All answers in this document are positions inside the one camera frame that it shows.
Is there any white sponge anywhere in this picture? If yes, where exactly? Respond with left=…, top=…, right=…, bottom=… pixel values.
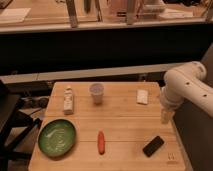
left=136, top=89, right=148, bottom=105

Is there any red orange pepper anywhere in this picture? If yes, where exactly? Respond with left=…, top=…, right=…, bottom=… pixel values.
left=97, top=131, right=105, bottom=155

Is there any black smartphone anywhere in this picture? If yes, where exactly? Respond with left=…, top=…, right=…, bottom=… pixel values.
left=142, top=136, right=164, bottom=157

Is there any white small bottle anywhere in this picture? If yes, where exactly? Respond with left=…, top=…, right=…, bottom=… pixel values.
left=63, top=86, right=74, bottom=115

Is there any green round plate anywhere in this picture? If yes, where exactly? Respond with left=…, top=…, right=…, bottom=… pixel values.
left=38, top=119, right=77, bottom=158

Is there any white plastic cup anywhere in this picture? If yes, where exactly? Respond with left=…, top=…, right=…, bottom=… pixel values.
left=89, top=83, right=104, bottom=105

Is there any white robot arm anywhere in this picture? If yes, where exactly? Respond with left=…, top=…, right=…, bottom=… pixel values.
left=159, top=61, right=213, bottom=124

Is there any black side table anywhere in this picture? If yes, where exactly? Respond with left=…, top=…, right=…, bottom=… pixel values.
left=0, top=80, right=41, bottom=171

